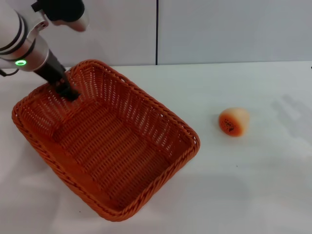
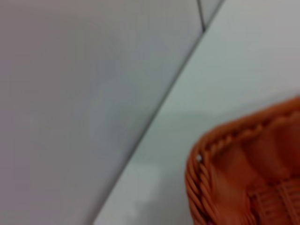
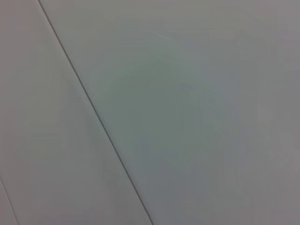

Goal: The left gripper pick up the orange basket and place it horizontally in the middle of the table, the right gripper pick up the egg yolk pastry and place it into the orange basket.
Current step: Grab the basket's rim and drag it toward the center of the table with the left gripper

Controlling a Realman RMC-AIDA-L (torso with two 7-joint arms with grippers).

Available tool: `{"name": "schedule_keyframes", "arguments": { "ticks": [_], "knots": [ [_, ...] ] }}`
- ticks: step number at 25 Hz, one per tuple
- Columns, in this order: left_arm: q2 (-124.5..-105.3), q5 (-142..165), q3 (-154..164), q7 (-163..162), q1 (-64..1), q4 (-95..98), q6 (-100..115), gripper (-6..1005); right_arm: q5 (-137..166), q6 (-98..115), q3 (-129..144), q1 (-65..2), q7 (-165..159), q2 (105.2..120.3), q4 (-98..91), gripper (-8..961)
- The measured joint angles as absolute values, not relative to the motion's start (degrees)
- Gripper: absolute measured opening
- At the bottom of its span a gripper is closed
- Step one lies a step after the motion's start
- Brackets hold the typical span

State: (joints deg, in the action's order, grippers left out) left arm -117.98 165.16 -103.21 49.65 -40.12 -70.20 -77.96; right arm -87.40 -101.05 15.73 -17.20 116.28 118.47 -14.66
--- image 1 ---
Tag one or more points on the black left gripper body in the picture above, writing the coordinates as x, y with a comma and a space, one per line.
53, 70

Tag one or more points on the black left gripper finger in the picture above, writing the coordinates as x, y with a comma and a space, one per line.
70, 93

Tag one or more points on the orange woven plastic basket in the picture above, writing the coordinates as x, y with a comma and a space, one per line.
117, 156

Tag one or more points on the orange and cream toy fruit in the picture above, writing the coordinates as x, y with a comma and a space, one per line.
232, 123

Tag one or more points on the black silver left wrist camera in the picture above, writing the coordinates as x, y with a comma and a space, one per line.
63, 9

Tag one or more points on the black wall seam strip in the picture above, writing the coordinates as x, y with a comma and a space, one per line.
157, 31

